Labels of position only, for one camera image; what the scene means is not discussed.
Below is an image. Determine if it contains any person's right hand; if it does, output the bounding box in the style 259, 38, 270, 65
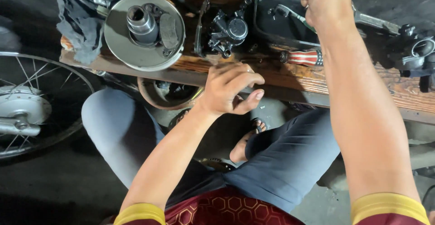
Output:
299, 0, 358, 32

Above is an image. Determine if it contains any person's left hand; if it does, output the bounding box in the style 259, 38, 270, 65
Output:
200, 63, 265, 119

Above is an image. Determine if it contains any green-handled screwdriver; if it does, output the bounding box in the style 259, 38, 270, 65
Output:
275, 4, 317, 34

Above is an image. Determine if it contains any black plastic tray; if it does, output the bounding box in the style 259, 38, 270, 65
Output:
253, 0, 323, 50

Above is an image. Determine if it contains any silver wrench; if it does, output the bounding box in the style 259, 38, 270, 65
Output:
352, 3, 402, 35

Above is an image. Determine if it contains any black brake caliper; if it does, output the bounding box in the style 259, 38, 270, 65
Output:
207, 0, 253, 59

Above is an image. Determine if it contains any wooden workbench plank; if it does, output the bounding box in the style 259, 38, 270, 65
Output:
59, 0, 435, 125

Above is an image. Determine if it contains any flat dark metal wrench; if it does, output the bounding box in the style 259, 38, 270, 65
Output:
194, 0, 211, 58

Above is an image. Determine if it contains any black carburetor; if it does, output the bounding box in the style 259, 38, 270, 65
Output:
387, 24, 435, 79

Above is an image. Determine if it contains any black sandal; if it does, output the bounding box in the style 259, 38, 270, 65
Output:
251, 118, 268, 134

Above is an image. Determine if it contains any grey brake pad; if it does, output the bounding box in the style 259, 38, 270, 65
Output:
159, 13, 179, 50

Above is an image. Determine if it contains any person's right foot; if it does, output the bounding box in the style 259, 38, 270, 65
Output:
229, 119, 267, 164

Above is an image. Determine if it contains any person's right leg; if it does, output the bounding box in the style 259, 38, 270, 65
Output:
222, 109, 341, 213

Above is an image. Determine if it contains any person's leg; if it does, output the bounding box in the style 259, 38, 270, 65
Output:
222, 109, 341, 213
81, 88, 168, 189

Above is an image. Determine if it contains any silver pulley disc with hub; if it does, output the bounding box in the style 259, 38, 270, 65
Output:
104, 0, 186, 72

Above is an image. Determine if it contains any rusty round drum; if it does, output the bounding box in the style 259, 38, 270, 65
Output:
137, 77, 205, 111

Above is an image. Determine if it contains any toothed sprocket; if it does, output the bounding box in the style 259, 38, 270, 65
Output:
200, 157, 236, 172

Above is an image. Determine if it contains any red hexagon-print shirt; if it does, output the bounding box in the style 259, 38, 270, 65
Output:
114, 186, 430, 225

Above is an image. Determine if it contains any grey rag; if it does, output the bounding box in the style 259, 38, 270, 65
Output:
51, 0, 152, 66

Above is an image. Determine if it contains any person's left leg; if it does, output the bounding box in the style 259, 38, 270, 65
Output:
81, 88, 168, 189

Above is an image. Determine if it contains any spoked motorcycle wheel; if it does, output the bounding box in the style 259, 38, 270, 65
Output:
0, 51, 96, 160

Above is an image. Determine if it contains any striped-handle screwdriver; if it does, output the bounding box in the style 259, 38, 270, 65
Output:
280, 50, 324, 67

